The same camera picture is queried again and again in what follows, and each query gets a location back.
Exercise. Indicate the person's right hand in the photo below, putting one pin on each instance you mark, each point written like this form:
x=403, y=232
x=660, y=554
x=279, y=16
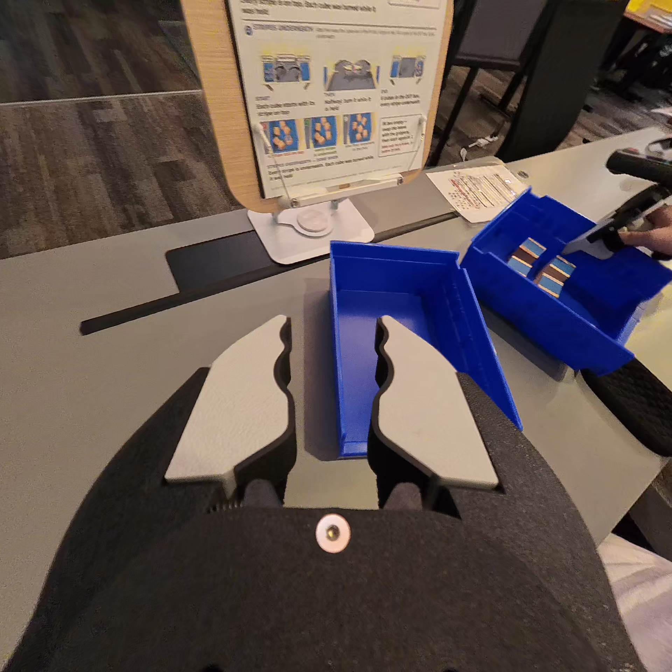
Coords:
x=661, y=231

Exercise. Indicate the dark chair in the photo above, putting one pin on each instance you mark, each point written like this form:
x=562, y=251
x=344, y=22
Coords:
x=498, y=31

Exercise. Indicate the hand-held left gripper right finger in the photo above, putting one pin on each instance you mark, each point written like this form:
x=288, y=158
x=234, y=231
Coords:
x=425, y=414

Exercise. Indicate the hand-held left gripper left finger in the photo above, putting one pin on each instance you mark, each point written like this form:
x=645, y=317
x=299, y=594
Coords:
x=236, y=409

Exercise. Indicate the laminated paper sheet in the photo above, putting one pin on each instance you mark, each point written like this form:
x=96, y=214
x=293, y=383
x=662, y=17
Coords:
x=472, y=191

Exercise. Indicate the person's white garment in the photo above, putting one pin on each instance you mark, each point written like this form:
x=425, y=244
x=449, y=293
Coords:
x=640, y=603

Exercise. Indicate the blue plastic bin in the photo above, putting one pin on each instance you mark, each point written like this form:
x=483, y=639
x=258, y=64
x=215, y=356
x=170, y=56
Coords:
x=357, y=341
x=525, y=309

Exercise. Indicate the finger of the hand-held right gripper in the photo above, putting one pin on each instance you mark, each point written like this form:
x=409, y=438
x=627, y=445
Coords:
x=588, y=244

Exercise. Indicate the printed instruction sheet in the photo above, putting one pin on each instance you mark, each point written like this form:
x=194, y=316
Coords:
x=341, y=147

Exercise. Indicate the striped wooden cube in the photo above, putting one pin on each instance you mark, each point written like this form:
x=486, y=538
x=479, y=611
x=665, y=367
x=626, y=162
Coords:
x=555, y=275
x=526, y=255

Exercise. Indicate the instruction sheet on wooden stand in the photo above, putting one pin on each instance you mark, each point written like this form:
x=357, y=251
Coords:
x=215, y=105

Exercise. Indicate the white document stand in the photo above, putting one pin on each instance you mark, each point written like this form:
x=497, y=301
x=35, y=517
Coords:
x=283, y=236

